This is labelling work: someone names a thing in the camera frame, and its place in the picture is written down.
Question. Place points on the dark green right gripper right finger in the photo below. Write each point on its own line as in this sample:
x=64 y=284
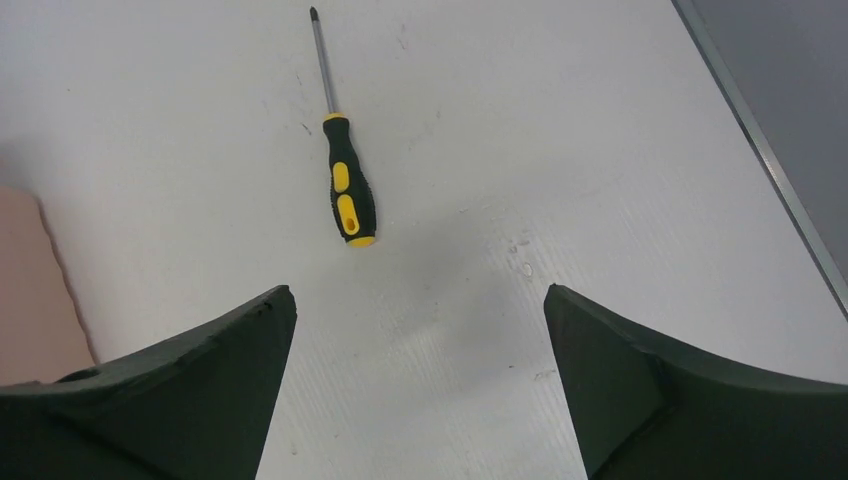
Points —
x=645 y=405

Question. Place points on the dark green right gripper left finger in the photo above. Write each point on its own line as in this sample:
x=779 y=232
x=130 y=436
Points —
x=197 y=405

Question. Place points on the black yellow handled screwdriver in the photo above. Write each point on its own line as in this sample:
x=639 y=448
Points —
x=352 y=201

